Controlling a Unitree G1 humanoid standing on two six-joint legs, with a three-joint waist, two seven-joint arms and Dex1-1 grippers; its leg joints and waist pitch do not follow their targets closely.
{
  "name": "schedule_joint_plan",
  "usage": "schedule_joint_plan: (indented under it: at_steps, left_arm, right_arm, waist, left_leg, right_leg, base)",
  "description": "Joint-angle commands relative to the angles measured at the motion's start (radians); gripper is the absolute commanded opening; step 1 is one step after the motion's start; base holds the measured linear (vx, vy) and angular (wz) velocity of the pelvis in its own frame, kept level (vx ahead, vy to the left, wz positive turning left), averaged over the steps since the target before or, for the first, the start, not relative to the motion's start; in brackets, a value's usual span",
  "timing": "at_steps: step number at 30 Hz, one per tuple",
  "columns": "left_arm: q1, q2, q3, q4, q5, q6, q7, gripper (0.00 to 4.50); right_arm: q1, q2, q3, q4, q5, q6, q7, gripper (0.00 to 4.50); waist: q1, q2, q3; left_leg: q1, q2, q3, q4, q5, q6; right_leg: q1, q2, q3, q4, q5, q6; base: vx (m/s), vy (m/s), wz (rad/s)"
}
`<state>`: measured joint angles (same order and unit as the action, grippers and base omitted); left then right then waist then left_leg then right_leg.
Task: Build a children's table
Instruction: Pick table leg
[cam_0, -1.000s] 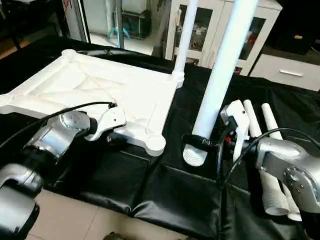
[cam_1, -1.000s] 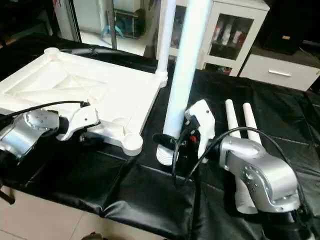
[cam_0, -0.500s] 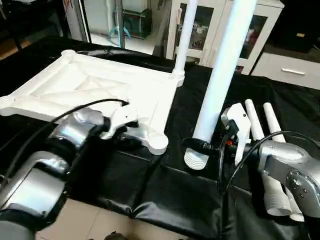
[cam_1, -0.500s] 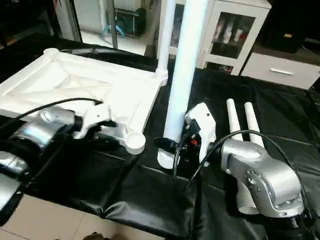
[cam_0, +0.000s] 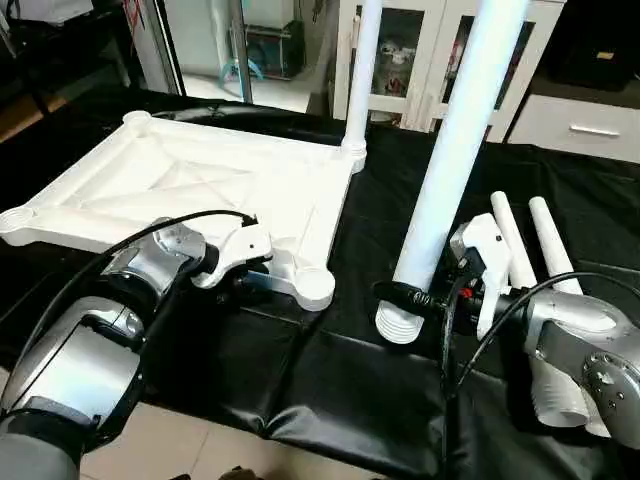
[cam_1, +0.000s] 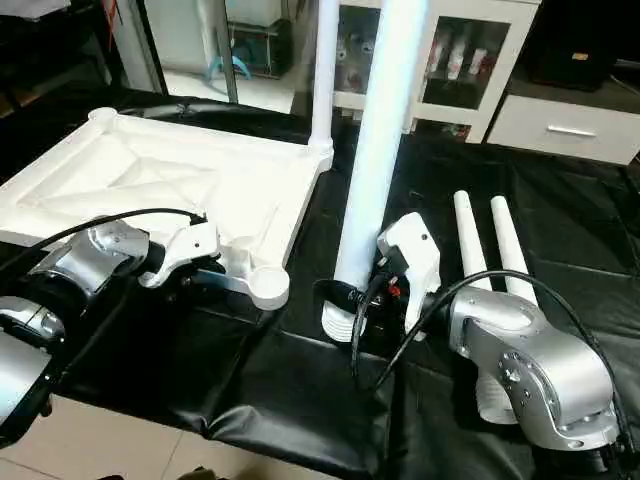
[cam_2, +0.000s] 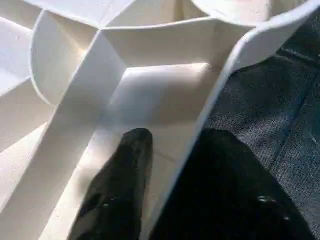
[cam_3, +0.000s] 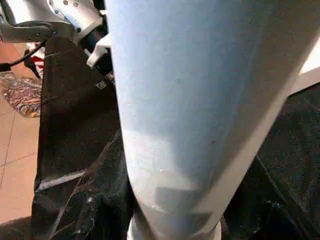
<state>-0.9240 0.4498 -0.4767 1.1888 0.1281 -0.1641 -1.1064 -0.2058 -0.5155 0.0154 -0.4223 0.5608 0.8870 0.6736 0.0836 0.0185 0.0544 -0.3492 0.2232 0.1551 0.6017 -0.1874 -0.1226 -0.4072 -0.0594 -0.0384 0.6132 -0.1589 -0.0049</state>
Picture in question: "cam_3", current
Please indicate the white plastic table leg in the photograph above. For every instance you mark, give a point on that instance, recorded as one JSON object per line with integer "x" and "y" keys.
{"x": 200, "y": 100}

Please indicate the white plastic table top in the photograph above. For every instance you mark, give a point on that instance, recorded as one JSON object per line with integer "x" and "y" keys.
{"x": 310, "y": 70}

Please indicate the colourful patterned cloth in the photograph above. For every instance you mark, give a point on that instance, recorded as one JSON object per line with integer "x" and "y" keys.
{"x": 22, "y": 95}

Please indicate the black table mat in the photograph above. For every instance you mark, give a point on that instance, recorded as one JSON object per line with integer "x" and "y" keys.
{"x": 75, "y": 115}

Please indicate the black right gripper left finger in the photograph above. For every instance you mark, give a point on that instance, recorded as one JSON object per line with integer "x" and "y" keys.
{"x": 100, "y": 205}

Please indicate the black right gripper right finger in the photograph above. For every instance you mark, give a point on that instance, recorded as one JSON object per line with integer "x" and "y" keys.
{"x": 270, "y": 210}

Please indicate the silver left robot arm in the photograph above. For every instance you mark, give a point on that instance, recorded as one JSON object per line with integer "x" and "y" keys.
{"x": 65, "y": 15}

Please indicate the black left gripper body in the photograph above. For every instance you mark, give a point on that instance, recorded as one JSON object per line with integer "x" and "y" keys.
{"x": 107, "y": 75}

